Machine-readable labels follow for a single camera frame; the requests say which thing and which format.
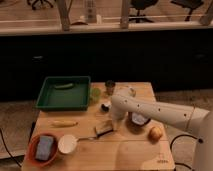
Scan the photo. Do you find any dark bowl with cloth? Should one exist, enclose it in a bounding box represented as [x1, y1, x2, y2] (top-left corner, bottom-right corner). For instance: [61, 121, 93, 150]
[128, 112, 151, 127]

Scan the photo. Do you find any black cable left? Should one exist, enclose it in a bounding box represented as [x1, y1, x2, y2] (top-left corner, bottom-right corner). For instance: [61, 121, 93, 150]
[0, 127, 23, 168]

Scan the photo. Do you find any green plastic cup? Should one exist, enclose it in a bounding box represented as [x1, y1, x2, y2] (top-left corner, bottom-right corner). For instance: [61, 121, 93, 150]
[90, 88, 101, 102]

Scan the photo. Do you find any black cable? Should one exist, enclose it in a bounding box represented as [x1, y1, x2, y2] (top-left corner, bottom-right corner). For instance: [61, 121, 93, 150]
[169, 133, 201, 171]
[0, 127, 23, 168]

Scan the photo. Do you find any dark metal cup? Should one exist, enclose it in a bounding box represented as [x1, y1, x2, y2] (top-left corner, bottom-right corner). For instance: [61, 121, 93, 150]
[105, 80, 115, 95]

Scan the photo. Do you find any black cable right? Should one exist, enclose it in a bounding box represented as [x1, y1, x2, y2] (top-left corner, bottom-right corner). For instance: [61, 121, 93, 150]
[169, 133, 201, 171]

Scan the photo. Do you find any black office chair right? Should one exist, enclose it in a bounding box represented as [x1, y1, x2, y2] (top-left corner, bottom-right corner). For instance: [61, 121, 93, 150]
[171, 0, 204, 21]

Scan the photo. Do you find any black office chair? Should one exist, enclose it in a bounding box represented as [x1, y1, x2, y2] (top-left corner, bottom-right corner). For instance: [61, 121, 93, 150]
[26, 0, 54, 10]
[171, 0, 204, 21]
[129, 0, 158, 23]

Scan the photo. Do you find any black office chair left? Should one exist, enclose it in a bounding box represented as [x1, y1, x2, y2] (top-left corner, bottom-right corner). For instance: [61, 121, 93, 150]
[26, 0, 54, 10]

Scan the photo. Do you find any yellow banana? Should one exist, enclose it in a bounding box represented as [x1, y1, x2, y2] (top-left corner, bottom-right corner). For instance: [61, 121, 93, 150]
[51, 121, 78, 127]

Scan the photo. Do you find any green plastic tray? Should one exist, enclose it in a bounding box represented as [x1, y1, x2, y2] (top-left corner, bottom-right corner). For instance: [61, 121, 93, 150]
[36, 76, 91, 111]

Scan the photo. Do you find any orange bowl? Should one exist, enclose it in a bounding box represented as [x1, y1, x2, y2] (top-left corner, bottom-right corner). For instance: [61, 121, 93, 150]
[26, 133, 58, 167]

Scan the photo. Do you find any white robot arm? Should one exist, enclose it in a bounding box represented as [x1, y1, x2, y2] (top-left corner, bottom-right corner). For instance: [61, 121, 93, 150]
[110, 87, 213, 171]

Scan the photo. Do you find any yellow round fruit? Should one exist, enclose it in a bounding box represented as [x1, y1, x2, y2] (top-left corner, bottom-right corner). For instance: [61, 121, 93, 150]
[148, 127, 163, 141]

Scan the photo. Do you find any blue sponge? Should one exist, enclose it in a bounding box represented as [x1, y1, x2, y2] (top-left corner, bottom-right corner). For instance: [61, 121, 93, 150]
[35, 136, 54, 161]

